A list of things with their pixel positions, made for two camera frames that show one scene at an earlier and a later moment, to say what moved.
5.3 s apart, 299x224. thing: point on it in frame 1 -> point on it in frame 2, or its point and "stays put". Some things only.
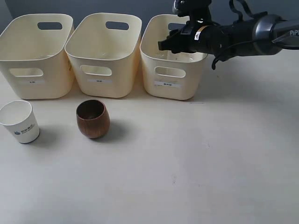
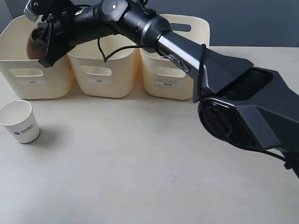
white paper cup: (18, 117) stays put
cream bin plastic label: (166, 75) stays put
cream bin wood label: (35, 50) stays put
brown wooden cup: (93, 118) -> (36, 33)
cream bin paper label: (103, 51) stays put
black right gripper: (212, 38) -> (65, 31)
